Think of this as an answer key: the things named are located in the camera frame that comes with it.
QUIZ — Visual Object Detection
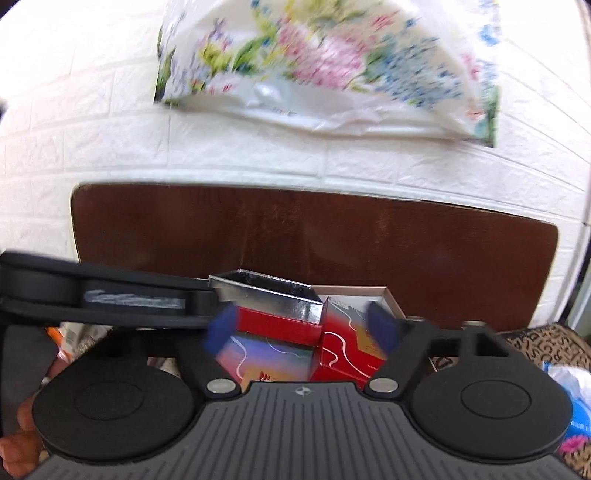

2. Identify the letter pattern tablecloth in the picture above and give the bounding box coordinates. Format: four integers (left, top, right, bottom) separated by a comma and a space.
428, 322, 591, 471

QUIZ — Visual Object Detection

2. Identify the person left hand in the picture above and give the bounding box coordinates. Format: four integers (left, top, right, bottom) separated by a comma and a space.
1, 356, 68, 479

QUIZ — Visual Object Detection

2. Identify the floral plastic bag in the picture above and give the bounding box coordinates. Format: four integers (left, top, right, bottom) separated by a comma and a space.
154, 1, 501, 146

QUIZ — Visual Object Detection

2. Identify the dark brown headboard panel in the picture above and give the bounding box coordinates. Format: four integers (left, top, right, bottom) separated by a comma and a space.
71, 183, 558, 331

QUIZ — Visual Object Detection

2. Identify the black tray red gift box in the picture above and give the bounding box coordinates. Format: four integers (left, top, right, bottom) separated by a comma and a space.
209, 269, 405, 388

